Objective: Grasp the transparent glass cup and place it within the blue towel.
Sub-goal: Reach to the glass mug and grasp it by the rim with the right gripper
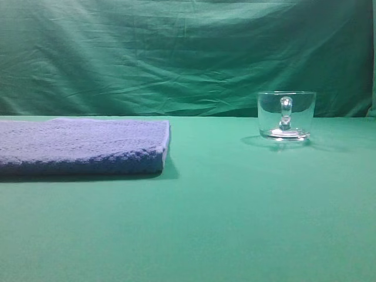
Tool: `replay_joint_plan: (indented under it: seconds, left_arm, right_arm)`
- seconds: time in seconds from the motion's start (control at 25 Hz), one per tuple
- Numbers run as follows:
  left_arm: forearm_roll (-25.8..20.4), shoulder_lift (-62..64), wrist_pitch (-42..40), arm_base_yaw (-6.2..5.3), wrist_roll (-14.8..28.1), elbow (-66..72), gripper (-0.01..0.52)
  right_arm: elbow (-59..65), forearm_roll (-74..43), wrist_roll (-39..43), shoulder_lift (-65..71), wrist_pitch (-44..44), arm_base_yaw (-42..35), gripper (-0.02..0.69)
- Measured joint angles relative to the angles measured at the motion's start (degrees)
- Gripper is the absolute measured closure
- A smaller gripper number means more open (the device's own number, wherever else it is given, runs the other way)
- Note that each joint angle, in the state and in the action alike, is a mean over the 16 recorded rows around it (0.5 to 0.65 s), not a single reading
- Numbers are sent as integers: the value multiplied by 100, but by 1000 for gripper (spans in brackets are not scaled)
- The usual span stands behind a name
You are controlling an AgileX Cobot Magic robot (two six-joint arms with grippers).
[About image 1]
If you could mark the transparent glass cup with handle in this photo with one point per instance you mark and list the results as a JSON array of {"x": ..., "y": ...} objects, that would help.
[{"x": 285, "y": 116}]

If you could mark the folded blue towel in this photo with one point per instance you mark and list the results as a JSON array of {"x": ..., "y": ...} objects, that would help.
[{"x": 83, "y": 146}]

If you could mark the green backdrop cloth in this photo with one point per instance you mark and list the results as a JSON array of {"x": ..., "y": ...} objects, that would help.
[{"x": 184, "y": 58}]

